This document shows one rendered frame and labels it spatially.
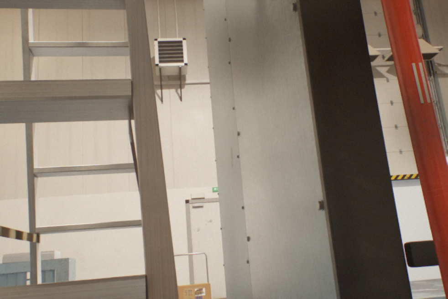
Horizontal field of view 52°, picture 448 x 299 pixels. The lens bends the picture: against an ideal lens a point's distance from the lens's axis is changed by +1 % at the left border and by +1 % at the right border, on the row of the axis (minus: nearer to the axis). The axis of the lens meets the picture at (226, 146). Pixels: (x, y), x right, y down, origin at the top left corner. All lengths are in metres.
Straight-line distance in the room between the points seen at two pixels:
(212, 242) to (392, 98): 5.69
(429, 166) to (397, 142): 11.34
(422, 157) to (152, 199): 0.31
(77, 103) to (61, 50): 1.31
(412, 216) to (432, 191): 11.34
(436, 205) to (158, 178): 0.30
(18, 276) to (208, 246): 7.23
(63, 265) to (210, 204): 7.37
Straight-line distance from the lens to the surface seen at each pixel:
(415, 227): 11.90
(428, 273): 11.94
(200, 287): 6.91
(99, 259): 10.46
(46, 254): 3.35
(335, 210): 0.69
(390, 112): 12.07
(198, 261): 10.33
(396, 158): 11.78
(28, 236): 1.81
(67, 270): 3.31
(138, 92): 0.52
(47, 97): 0.53
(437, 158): 0.56
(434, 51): 12.28
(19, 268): 3.38
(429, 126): 0.57
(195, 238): 10.35
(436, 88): 12.87
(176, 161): 10.63
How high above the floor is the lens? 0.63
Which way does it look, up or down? 15 degrees up
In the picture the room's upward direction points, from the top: 5 degrees counter-clockwise
